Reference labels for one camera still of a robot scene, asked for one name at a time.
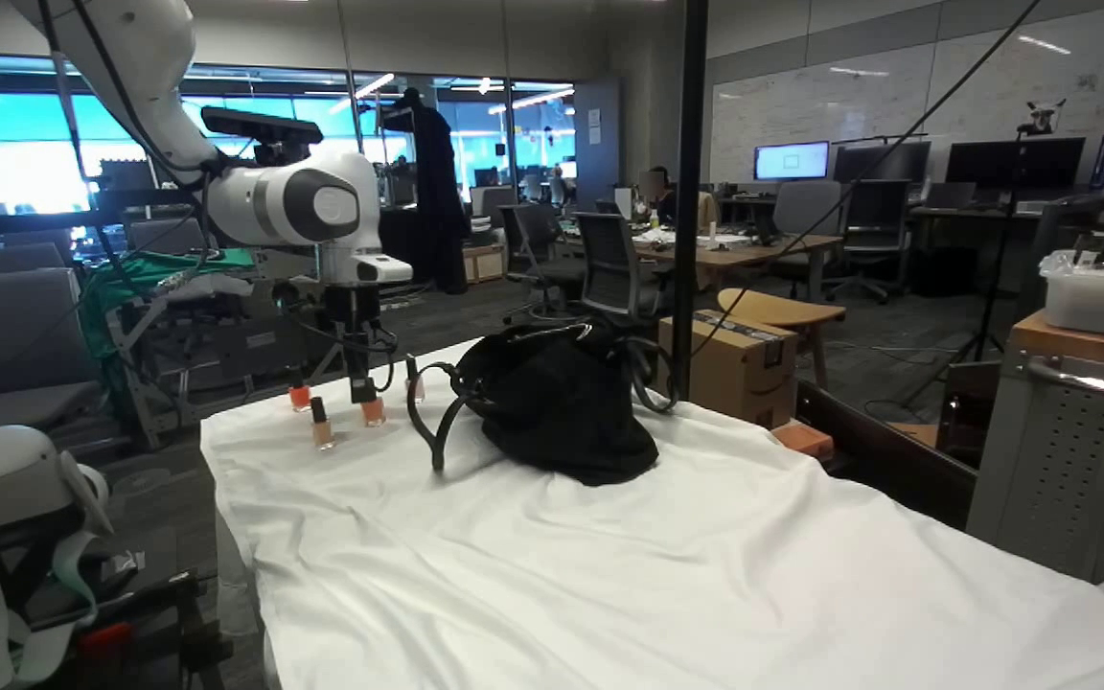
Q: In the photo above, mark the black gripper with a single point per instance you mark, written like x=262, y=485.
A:
x=353, y=314

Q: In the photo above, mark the pink nail polish bottle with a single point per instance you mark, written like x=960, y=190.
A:
x=322, y=433

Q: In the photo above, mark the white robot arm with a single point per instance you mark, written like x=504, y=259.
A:
x=258, y=177

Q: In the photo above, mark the red nail polish bottle far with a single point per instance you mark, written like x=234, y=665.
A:
x=302, y=398

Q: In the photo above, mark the orange nail polish bottle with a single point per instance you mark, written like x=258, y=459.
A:
x=373, y=411

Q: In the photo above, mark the black handbag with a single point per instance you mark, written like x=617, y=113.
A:
x=553, y=398

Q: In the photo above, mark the black office chair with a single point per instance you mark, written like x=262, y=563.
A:
x=610, y=282

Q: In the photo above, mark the wooden side table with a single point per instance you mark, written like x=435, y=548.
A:
x=801, y=319

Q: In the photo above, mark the cardboard box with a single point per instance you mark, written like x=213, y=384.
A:
x=746, y=370

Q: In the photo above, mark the computer monitor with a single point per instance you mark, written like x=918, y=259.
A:
x=791, y=162

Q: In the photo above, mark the black vertical pole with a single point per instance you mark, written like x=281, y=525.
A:
x=695, y=38

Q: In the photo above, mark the white tablecloth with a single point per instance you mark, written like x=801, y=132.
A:
x=735, y=566

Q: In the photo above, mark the white plastic container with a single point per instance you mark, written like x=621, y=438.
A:
x=1076, y=290

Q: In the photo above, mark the grey metal cabinet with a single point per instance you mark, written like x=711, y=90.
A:
x=1044, y=451

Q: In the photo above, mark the black camera tripod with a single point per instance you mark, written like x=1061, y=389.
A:
x=1016, y=162

